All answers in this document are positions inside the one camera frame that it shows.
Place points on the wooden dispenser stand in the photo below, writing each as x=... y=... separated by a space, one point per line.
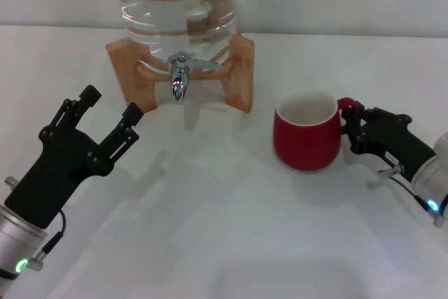
x=241 y=75

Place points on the red ceramic cup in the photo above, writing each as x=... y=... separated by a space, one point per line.
x=304 y=145

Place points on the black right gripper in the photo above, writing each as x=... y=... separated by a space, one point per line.
x=395 y=141

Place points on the chrome metal faucet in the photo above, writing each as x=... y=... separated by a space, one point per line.
x=179 y=82

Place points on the glass water dispenser jar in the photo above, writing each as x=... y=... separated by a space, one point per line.
x=175 y=8

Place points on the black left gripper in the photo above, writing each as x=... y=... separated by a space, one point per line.
x=52 y=169

